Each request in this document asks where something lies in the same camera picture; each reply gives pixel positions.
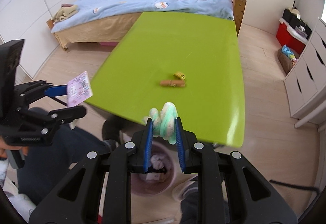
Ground purple paper packet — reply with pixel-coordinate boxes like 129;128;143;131
67;71;93;107

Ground green white striped sock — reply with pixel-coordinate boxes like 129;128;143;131
143;102;178;145

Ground pink trash bin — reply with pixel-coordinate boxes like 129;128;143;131
131;142;176;196

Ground person's left hand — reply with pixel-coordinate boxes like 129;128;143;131
0;136;29;158

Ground beige folded blanket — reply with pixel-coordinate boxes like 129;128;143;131
52;4;78;23

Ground bed with blue blanket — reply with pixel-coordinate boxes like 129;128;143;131
47;0;237;49

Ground wooden clothespin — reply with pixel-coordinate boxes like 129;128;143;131
160;80;186;88

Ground white drawer cabinet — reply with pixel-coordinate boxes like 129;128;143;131
284;19;326;119

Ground green table cover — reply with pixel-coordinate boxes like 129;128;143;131
87;12;245;148

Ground red storage box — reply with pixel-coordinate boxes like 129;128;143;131
276;18;308;54

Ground black storage bins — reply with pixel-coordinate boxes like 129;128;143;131
282;8;312;38

